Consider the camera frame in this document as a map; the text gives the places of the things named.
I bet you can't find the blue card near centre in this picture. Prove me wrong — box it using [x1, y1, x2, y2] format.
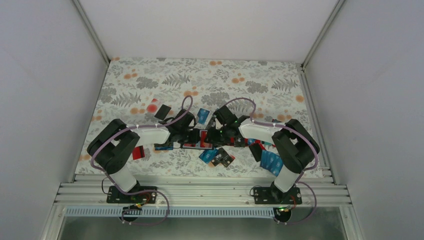
[197, 108, 210, 125]

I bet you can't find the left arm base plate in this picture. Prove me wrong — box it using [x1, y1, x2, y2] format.
[106, 186, 157, 204]

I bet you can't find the red card left side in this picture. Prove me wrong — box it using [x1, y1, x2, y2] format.
[132, 145, 145, 160]

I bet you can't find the blue card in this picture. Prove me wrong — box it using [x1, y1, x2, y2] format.
[197, 108, 210, 125]
[199, 148, 219, 164]

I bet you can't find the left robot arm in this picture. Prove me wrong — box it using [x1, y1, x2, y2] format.
[87, 109, 195, 203]

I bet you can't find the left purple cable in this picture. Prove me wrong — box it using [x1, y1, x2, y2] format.
[90, 95, 194, 226]

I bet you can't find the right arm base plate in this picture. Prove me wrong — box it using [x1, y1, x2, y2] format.
[250, 186, 303, 205]

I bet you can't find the blue card fan right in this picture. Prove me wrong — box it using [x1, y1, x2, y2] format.
[260, 150, 284, 177]

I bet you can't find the blue card lower centre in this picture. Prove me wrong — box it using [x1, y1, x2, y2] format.
[199, 148, 219, 164]

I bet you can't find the floral patterned table mat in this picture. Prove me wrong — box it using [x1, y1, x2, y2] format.
[75, 57, 318, 178]

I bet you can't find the black card upper left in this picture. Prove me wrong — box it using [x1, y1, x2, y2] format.
[154, 104, 172, 121]

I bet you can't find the black card right side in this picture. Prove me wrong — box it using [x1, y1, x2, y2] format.
[249, 143, 263, 162]

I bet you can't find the black card pair front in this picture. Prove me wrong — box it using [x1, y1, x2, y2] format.
[210, 147, 235, 168]

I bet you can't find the translucent red dot card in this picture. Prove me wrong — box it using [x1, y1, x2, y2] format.
[146, 98, 162, 114]

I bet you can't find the red striped card back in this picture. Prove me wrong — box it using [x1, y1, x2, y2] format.
[182, 130, 213, 150]

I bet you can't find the black card holder wallet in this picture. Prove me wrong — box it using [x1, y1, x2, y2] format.
[181, 128, 214, 150]

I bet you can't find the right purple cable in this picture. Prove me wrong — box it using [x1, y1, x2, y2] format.
[218, 97, 320, 226]

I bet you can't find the purple cable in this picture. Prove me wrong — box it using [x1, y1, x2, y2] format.
[90, 95, 194, 226]
[218, 97, 320, 226]

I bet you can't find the aluminium rail frame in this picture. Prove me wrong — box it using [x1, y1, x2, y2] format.
[41, 168, 363, 240]

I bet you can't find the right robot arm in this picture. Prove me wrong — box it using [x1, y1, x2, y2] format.
[205, 106, 320, 204]

